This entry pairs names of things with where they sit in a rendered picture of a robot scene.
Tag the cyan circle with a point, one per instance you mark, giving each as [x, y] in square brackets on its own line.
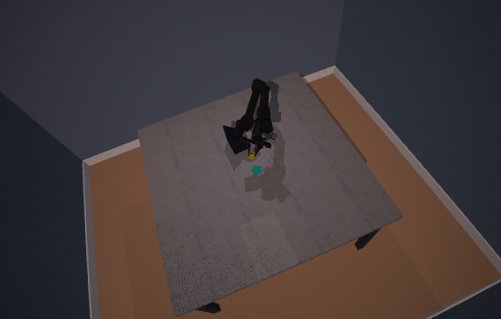
[257, 170]

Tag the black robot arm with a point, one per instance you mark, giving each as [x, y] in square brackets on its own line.
[262, 123]

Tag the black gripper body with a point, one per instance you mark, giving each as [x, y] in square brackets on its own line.
[249, 141]

